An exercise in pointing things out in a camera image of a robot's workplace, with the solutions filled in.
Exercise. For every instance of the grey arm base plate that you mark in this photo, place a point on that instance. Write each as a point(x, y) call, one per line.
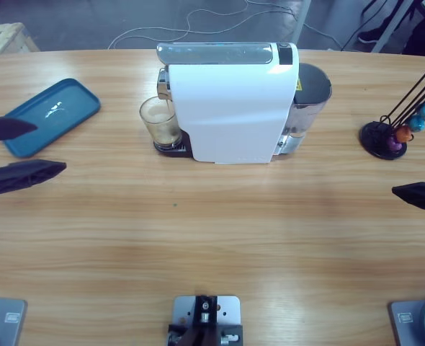
point(410, 320)
point(7, 320)

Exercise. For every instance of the white capsule coffee machine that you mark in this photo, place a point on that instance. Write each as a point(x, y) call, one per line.
point(234, 108)

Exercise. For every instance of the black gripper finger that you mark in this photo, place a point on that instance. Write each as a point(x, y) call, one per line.
point(423, 196)
point(21, 174)
point(7, 128)

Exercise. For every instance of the purple coffee capsule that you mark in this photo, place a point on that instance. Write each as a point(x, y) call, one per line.
point(394, 145)

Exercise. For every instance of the clear glass cup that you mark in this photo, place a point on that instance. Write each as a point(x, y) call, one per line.
point(160, 126)

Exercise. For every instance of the grey mount with dark post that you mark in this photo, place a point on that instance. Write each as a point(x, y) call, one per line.
point(205, 313)

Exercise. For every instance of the white metal frame leg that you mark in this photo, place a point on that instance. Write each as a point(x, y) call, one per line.
point(378, 48)

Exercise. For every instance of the clear water tank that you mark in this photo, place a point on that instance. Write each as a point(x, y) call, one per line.
point(311, 86)

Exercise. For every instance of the person in dark trousers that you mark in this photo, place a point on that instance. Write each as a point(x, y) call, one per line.
point(372, 36)

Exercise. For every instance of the metal drip tray grid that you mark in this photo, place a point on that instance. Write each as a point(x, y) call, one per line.
point(185, 148)

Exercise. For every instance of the teal plastic tray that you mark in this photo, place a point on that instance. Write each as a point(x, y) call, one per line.
point(72, 101)

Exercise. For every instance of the orange coffee capsule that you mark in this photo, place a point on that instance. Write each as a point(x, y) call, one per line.
point(403, 134)

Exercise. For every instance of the silver coffee machine lever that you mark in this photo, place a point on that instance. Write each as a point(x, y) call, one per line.
point(216, 53)

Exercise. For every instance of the grey metal post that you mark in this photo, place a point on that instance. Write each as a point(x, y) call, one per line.
point(300, 21)

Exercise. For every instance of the wooden crate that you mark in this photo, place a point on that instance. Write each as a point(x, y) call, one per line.
point(3, 36)

